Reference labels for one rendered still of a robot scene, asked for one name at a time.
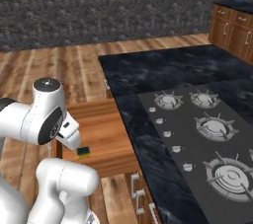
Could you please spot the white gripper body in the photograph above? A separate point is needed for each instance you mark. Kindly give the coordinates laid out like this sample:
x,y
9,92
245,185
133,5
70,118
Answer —
x,y
70,139

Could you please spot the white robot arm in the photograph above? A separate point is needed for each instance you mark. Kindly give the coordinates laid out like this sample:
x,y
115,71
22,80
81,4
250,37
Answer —
x,y
29,122

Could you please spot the yellow green sponge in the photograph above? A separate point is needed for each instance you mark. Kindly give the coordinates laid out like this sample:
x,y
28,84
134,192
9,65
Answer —
x,y
84,153

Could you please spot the silver hob knob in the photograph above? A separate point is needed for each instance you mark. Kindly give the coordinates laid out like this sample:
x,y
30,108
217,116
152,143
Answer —
x,y
176,149
152,109
167,134
187,167
159,121

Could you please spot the wooden cabinet front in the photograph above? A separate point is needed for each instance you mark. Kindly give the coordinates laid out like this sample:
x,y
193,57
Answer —
x,y
146,198

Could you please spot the grey gas hob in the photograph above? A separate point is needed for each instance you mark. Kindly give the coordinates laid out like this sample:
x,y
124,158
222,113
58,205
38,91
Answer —
x,y
197,155

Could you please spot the wooden cupboard run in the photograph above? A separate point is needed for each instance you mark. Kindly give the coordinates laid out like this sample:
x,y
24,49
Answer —
x,y
235,32

